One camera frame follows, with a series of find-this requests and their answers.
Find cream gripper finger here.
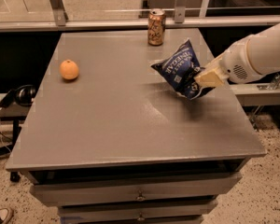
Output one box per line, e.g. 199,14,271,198
204,54,224,72
194,69,225,88

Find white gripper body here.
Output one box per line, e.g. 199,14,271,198
220,42,261,84

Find blue chip bag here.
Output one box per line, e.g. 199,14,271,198
151,40,214,100

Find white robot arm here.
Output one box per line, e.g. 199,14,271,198
194,22,280,88

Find orange soda can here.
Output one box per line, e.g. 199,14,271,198
147,8,166,46

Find metal drawer knob upper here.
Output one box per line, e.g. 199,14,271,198
135,191,146,202

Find metal drawer knob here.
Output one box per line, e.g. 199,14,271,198
137,214,146,221
135,191,146,202

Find orange fruit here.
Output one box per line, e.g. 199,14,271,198
59,60,79,80

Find grey drawer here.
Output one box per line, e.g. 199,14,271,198
59,199,217,224
30,172,242,206

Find metal drawer knob lower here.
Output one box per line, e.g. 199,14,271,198
137,214,146,221

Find black headphones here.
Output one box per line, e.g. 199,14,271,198
0,85,36,108

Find grey top drawer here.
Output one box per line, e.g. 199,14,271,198
30,172,242,206

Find black and white sneaker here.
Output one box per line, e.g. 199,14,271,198
0,208,14,224

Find metal railing post right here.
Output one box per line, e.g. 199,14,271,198
174,0,187,23

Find metal railing post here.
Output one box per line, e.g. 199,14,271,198
49,0,68,26
174,0,187,23

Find metal railing post left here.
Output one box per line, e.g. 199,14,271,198
49,0,68,26

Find white cable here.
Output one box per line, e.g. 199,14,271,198
0,106,13,154

